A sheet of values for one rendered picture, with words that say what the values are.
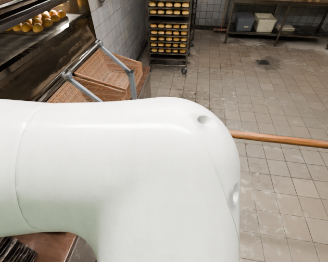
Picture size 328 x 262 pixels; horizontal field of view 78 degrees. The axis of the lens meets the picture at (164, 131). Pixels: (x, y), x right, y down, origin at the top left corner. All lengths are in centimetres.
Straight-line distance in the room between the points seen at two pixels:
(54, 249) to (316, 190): 219
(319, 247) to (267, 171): 71
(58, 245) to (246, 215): 144
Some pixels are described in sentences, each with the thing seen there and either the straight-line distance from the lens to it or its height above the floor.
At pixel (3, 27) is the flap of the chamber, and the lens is 134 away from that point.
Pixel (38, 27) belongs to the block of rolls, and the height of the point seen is 121.
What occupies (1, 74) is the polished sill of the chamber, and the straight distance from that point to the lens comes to 150.
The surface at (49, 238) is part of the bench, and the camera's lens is 135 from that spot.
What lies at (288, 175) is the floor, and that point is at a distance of 242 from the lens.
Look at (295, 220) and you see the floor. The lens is 218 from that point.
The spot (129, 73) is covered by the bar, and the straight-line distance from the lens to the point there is 169.
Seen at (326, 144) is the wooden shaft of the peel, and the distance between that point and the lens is 97.
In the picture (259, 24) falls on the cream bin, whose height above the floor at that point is 37.
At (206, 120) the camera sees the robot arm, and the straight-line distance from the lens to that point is 15.
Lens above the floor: 174
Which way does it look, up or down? 44 degrees down
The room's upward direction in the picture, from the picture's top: straight up
